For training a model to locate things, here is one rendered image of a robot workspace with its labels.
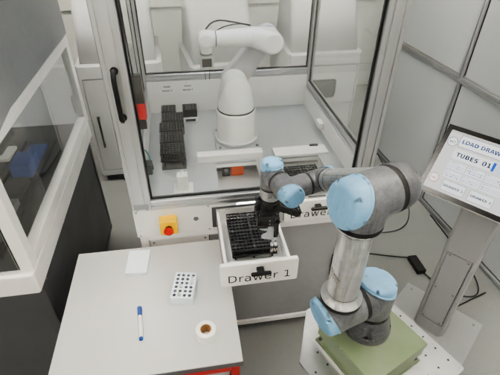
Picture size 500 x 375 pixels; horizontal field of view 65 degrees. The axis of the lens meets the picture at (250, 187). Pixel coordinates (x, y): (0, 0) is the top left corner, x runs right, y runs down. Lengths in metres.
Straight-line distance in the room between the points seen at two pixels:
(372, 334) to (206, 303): 0.60
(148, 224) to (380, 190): 1.10
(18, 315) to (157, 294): 0.61
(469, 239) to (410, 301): 0.73
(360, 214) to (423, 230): 2.38
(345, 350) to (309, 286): 0.89
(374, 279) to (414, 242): 1.86
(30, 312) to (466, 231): 1.91
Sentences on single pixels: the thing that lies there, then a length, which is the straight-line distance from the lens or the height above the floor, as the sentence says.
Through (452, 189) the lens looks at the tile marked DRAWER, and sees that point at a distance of 1.87.
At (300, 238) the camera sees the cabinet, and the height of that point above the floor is 0.68.
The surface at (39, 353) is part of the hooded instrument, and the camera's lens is 2.16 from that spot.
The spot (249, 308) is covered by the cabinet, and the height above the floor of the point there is 0.19.
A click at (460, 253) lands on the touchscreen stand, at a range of 2.13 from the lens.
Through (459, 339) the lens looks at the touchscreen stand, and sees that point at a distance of 2.59.
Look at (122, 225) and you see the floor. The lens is 3.10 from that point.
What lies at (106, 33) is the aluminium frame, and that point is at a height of 1.65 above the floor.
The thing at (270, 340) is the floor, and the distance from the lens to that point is 2.36.
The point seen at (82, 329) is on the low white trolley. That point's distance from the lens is 1.58.
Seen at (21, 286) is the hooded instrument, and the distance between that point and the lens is 1.67.
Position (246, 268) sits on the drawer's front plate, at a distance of 1.45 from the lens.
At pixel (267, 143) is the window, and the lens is 1.55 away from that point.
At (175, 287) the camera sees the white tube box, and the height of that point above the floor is 0.79.
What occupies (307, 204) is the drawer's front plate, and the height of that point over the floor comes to 0.91.
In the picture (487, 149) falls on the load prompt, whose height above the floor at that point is 1.16.
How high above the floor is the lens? 1.99
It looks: 37 degrees down
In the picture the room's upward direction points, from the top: 1 degrees clockwise
